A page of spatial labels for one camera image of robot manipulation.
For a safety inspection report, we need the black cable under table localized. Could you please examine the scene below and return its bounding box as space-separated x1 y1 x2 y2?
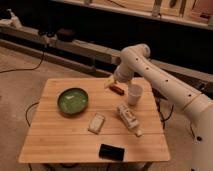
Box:
25 101 40 128

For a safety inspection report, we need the white plastic bottle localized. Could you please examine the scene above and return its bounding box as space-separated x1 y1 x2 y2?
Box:
117 103 142 137

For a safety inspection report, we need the black rectangular box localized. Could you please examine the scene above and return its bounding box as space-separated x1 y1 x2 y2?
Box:
99 144 125 161

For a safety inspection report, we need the white object on ledge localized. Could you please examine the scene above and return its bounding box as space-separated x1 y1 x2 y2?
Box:
0 9 22 29

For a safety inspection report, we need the red brown snack bar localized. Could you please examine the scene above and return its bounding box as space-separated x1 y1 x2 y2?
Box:
110 86 125 96

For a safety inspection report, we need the green ceramic bowl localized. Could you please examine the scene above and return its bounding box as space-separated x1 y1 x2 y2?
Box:
57 87 89 115

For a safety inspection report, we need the black round device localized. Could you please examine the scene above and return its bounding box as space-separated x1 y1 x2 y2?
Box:
56 29 76 42

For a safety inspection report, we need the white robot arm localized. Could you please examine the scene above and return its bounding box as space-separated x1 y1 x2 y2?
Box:
104 44 213 171

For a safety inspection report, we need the black floor cable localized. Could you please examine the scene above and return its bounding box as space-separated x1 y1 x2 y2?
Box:
0 46 46 75

